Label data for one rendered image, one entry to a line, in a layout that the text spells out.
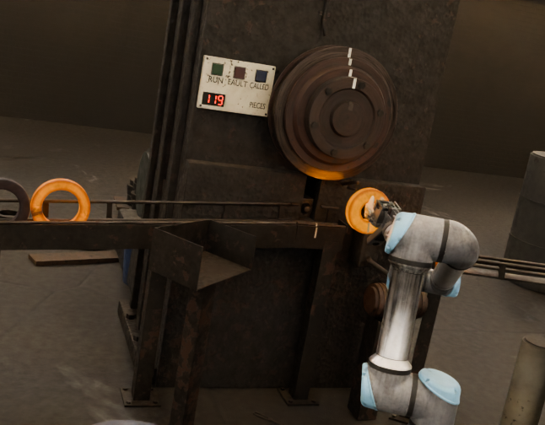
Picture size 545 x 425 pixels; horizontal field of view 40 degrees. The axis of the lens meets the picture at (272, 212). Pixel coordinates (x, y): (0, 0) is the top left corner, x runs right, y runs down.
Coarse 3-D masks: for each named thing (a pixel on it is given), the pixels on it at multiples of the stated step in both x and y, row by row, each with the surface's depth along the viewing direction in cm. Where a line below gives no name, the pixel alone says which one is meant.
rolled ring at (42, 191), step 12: (48, 180) 240; (60, 180) 239; (72, 180) 243; (36, 192) 238; (48, 192) 239; (72, 192) 241; (84, 192) 243; (36, 204) 238; (84, 204) 244; (36, 216) 239; (84, 216) 245
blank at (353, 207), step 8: (360, 192) 250; (368, 192) 250; (376, 192) 251; (352, 200) 250; (360, 200) 250; (368, 200) 251; (384, 200) 253; (352, 208) 250; (360, 208) 251; (352, 216) 251; (360, 216) 252; (352, 224) 252; (360, 224) 253; (368, 224) 254; (360, 232) 254; (368, 232) 254
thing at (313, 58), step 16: (336, 48) 254; (352, 48) 255; (304, 64) 252; (368, 64) 259; (288, 80) 251; (384, 80) 263; (272, 112) 258; (272, 128) 261; (288, 144) 258; (384, 144) 270; (368, 160) 269; (320, 176) 265; (336, 176) 267
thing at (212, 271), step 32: (192, 224) 241; (224, 224) 245; (160, 256) 227; (192, 256) 219; (224, 256) 246; (192, 288) 220; (192, 320) 238; (192, 352) 240; (192, 384) 243; (192, 416) 249
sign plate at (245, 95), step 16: (208, 64) 255; (224, 64) 257; (240, 64) 258; (256, 64) 260; (208, 80) 256; (224, 80) 258; (240, 80) 260; (272, 80) 264; (208, 96) 258; (224, 96) 259; (240, 96) 262; (256, 96) 263; (240, 112) 263; (256, 112) 265
